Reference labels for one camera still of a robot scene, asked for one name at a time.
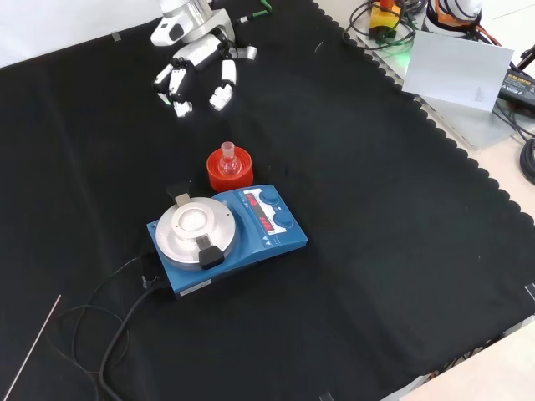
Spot coiled black cable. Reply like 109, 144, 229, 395
517, 137, 535, 187

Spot thin steel probe rod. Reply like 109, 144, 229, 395
2, 294, 63, 400

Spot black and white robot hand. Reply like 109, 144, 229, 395
152, 33, 258, 120

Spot metal base plate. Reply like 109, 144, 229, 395
354, 27, 526, 150

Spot white wrist camera shell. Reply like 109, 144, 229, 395
150, 16, 187, 47

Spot clear round-bottom flask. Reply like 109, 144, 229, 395
217, 141, 242, 176

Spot green cable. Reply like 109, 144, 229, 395
237, 0, 273, 24

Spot thick black power cable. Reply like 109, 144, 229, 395
98, 273, 168, 401

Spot black bench cloth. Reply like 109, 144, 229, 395
0, 0, 535, 401

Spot blue-base heater with steel block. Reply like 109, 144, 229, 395
145, 180, 309, 302

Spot black power adapter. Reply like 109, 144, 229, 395
497, 69, 535, 110

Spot black looped cable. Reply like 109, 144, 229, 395
341, 0, 419, 49

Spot yellow stop button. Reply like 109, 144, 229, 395
368, 0, 405, 38

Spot thin black probe cable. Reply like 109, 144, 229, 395
53, 255, 145, 401

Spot red flask support ring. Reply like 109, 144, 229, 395
206, 146, 255, 193

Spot pale board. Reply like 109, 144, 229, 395
400, 29, 515, 113

